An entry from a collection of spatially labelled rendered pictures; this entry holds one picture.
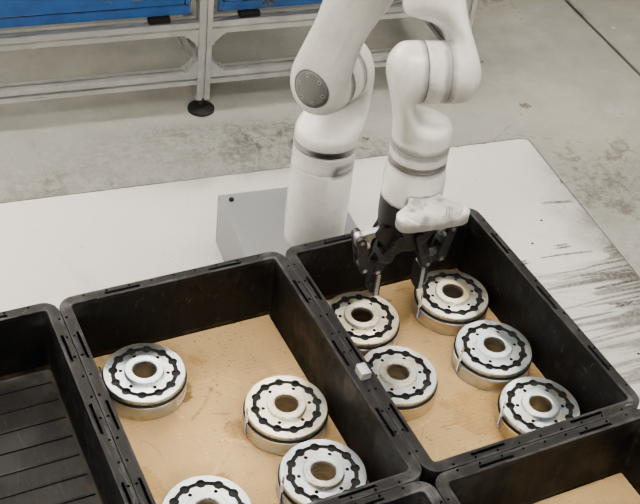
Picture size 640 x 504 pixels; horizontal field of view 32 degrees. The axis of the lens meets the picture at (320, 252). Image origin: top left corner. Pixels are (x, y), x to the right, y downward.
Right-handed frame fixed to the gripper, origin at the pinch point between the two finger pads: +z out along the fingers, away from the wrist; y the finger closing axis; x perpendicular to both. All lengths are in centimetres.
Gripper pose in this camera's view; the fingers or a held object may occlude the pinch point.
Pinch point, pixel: (396, 279)
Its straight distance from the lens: 147.2
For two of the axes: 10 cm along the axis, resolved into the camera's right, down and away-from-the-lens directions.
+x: 3.3, 6.3, -7.0
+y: -9.4, 1.5, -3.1
